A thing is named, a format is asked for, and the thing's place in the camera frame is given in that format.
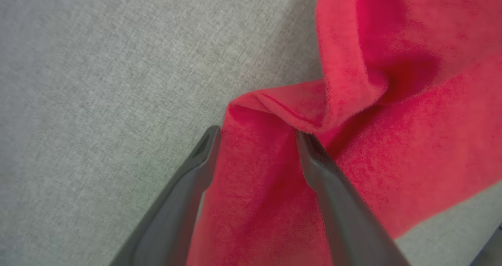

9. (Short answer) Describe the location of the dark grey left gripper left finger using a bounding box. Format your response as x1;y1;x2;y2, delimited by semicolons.
110;125;221;266

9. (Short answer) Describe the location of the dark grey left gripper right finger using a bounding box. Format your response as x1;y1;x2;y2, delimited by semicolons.
296;131;411;266

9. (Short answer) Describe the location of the red and white basketball jersey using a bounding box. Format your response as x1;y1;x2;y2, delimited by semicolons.
186;0;502;266

